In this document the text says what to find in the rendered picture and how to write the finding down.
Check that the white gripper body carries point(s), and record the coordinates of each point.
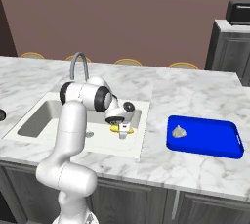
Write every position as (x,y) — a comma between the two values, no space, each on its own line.
(123,133)

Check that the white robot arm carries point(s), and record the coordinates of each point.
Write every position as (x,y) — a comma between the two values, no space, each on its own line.
(70,136)

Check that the grey curved sink faucet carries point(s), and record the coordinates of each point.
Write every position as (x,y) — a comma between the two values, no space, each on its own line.
(74,61)

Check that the blue tray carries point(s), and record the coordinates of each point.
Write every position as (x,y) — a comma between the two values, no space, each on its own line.
(208,138)

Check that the yellow corn cob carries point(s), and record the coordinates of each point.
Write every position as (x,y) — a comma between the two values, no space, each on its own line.
(114,129)

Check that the white sink basin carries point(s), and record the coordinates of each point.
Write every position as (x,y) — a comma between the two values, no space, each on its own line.
(107,143)

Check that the tan wooden stool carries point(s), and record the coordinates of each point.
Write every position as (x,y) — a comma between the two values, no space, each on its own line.
(128,61)
(87,59)
(32,54)
(183,65)

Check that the black round object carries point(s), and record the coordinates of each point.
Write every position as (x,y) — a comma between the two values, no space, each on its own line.
(2,115)

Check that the grey garlic bulb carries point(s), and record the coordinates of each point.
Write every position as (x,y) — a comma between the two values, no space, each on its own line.
(179,132)

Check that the grey cupboard door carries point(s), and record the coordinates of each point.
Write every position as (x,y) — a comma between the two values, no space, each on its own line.
(22,192)
(215,210)
(130,203)

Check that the grey cupboard run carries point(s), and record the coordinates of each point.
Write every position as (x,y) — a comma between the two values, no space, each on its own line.
(229,50)

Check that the silver sink drain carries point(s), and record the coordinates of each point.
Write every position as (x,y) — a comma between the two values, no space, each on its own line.
(90,133)

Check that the black countertop appliance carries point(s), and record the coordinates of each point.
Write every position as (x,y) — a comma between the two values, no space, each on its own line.
(239,12)

